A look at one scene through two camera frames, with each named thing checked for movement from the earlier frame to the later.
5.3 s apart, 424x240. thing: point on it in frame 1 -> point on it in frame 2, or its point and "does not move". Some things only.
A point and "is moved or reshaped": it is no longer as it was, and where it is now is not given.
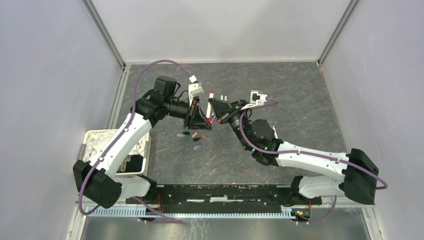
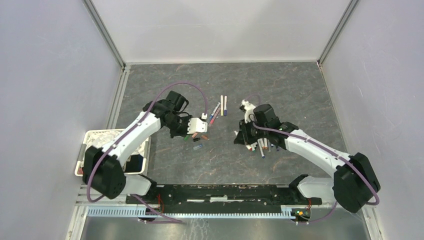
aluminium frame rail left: [97, 19] does not move
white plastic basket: [136, 163] does not move
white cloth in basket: [95, 141] does not move
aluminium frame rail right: [347, 13] does not move
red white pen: [208, 111] is moved or reshaped
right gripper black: [221, 107] -> [242, 137]
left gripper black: [195, 119] -> [184, 132]
